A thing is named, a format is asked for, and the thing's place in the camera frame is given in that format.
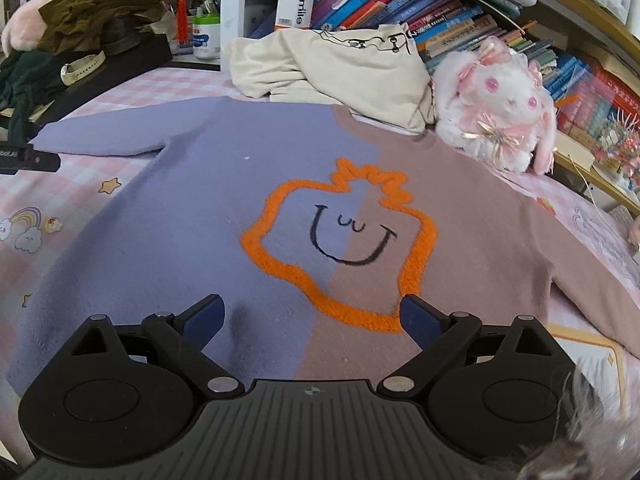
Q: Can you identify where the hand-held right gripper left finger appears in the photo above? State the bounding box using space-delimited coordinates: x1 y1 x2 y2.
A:
70 294 246 400

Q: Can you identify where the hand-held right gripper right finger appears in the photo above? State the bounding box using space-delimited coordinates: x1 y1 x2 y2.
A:
377 294 557 399

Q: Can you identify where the purple towel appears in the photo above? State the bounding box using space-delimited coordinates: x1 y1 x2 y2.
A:
5 95 640 396

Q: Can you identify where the pink checked printed mat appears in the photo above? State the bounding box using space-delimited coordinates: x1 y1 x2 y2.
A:
0 65 640 461

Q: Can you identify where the dark green garment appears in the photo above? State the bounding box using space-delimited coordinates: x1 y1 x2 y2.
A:
0 50 72 144

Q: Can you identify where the pink plush toy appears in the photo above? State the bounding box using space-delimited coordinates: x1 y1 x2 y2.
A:
0 0 56 56

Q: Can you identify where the black flat case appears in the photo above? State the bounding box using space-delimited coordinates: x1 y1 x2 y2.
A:
30 32 174 126

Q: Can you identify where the olive brown garment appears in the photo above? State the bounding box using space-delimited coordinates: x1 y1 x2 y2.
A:
37 0 168 54

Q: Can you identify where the grey fur trim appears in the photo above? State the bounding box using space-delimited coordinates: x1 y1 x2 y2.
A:
515 365 640 480

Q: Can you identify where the red tassel ornament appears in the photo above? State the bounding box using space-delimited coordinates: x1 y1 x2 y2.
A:
174 0 194 44

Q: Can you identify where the white wipes pack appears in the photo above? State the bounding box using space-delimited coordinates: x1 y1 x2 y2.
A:
192 14 222 61

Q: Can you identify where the white pink plush bunny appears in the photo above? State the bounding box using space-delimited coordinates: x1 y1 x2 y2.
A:
431 42 559 176

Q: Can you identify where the cream sweatshirt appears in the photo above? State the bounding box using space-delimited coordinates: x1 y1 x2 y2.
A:
229 22 437 133

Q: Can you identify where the white box orange label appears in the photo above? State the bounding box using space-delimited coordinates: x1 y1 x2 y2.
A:
275 0 317 31

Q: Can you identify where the row of colourful books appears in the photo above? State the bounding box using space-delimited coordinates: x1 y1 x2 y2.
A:
310 0 640 186

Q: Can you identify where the wooden bookshelf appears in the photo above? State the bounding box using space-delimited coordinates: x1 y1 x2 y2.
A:
380 0 640 206

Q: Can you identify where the cream watch strap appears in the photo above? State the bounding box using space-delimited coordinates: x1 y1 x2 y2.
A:
60 51 107 86

